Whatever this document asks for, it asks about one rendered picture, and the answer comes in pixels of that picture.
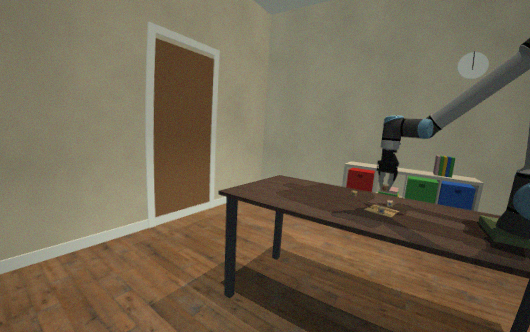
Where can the tan flat mat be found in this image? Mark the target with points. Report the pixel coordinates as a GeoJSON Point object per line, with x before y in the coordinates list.
{"type": "Point", "coordinates": [388, 212]}

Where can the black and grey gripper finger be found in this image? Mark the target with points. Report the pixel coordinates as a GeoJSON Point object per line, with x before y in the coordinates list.
{"type": "Point", "coordinates": [392, 178]}
{"type": "Point", "coordinates": [381, 179]}

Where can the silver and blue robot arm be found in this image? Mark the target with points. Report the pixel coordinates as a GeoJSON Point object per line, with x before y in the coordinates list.
{"type": "Point", "coordinates": [516, 218]}

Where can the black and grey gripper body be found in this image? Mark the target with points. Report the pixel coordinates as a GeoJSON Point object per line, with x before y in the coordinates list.
{"type": "Point", "coordinates": [386, 166]}

